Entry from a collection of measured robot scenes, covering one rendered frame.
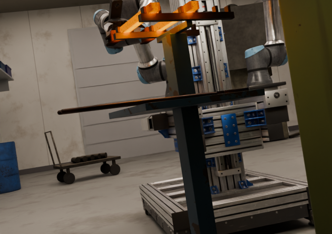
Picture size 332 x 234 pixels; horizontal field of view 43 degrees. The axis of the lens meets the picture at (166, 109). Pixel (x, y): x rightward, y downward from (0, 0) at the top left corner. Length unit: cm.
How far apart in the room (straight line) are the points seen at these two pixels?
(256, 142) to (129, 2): 103
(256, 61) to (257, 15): 613
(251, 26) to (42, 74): 490
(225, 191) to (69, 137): 787
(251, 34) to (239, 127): 618
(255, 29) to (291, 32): 742
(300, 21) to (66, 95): 936
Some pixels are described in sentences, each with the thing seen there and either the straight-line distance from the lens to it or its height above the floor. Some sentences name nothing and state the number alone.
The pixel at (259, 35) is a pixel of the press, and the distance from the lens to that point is 855.
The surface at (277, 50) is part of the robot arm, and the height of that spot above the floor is 101.
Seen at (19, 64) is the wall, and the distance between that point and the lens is 1048.
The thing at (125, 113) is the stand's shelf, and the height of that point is 73.
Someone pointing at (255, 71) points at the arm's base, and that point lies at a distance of 252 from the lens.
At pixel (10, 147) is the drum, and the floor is 67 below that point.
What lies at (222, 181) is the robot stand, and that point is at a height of 29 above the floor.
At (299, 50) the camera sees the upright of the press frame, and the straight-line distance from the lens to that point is 113.
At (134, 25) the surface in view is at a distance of 134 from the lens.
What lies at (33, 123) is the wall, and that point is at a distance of 1031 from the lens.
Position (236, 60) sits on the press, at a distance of 840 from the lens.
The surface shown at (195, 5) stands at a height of 100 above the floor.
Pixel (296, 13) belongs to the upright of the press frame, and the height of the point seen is 91.
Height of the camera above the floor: 69
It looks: 2 degrees up
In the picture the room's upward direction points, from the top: 9 degrees counter-clockwise
